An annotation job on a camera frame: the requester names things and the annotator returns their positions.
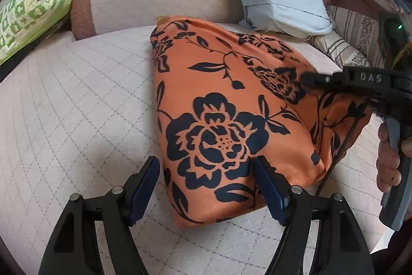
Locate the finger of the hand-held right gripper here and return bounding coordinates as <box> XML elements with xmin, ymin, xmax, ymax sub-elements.
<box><xmin>301</xmin><ymin>66</ymin><xmax>392</xmax><ymax>95</ymax></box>

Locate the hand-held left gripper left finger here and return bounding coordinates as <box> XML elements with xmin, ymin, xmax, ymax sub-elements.
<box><xmin>39</xmin><ymin>156</ymin><xmax>160</xmax><ymax>275</ymax></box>

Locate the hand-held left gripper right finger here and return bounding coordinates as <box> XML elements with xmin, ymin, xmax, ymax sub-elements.
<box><xmin>253</xmin><ymin>155</ymin><xmax>375</xmax><ymax>275</ymax></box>

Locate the orange floral pillow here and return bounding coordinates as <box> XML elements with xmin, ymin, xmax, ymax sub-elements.
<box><xmin>150</xmin><ymin>15</ymin><xmax>374</xmax><ymax>229</ymax></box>

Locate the person's right hand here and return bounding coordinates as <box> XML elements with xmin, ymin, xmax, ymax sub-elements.
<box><xmin>376</xmin><ymin>122</ymin><xmax>403</xmax><ymax>195</ymax></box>

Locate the striped cushion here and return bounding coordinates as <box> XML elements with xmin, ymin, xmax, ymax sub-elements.
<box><xmin>309</xmin><ymin>4</ymin><xmax>387</xmax><ymax>69</ymax></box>

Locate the pink quilted sofa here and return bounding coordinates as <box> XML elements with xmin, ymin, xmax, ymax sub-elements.
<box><xmin>0</xmin><ymin>0</ymin><xmax>412</xmax><ymax>275</ymax></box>

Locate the green patterned cloth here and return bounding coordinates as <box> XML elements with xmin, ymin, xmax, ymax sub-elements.
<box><xmin>0</xmin><ymin>0</ymin><xmax>94</xmax><ymax>64</ymax></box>

